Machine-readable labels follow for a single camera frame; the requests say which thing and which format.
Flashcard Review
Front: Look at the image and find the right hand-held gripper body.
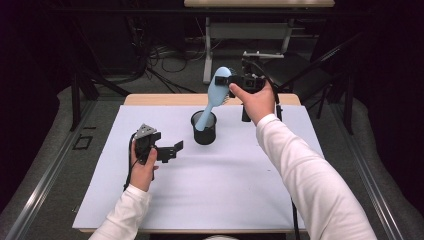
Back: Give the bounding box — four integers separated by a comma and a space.
228, 50, 285, 123

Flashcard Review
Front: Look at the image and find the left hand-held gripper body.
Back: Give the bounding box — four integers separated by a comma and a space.
133, 123, 179, 166

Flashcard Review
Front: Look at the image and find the light blue hairbrush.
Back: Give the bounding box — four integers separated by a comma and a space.
194, 66, 238, 132

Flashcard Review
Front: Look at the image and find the black mesh pen holder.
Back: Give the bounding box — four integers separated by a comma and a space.
190, 110, 218, 146

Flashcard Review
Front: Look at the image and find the person's right hand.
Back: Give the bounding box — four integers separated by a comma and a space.
228, 81, 276, 126

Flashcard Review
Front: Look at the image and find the person's left hand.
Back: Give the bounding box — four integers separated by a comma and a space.
129, 139, 160, 193

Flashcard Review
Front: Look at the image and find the white-legged desk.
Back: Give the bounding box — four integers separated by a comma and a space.
183, 0, 336, 85

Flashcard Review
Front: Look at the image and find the black folding chair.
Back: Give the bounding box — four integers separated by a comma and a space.
263, 31, 364, 103

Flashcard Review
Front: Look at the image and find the black metal stand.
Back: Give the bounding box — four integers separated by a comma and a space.
343, 73, 355, 136
69, 19, 131, 132

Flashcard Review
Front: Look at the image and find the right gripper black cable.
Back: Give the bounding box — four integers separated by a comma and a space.
249, 59, 301, 240

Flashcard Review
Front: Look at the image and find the bundle of floor cables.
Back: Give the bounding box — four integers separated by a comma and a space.
146, 43, 208, 94

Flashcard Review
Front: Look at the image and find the metal floor rail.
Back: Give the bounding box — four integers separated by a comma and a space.
328, 99, 404, 240
3, 99, 99, 240

